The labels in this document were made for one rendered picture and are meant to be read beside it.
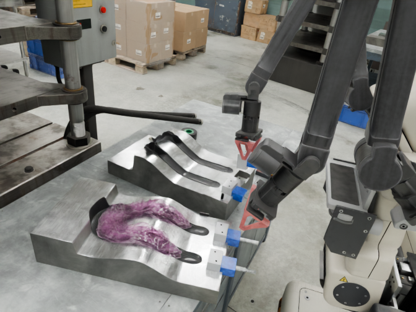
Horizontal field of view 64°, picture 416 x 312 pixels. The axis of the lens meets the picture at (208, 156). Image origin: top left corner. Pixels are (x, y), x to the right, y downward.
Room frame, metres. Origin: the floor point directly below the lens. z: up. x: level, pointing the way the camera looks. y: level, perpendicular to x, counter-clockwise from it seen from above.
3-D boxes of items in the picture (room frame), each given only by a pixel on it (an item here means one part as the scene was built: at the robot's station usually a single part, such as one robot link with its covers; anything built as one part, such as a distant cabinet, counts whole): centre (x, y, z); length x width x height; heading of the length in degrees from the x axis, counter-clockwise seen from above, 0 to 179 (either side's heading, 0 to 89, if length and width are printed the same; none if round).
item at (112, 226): (0.69, 0.16, 0.90); 0.26 x 0.18 x 0.08; 83
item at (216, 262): (0.61, -0.10, 0.86); 0.13 x 0.05 x 0.05; 83
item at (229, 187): (0.88, -0.13, 0.89); 0.13 x 0.05 x 0.05; 65
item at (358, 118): (3.85, -1.73, 0.11); 0.61 x 0.41 x 0.22; 58
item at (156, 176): (1.05, 0.09, 0.87); 0.50 x 0.26 x 0.14; 66
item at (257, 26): (7.83, -0.82, 0.42); 0.86 x 0.33 x 0.83; 58
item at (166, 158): (1.03, 0.08, 0.92); 0.35 x 0.16 x 0.09; 66
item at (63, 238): (0.69, 0.16, 0.86); 0.50 x 0.26 x 0.11; 83
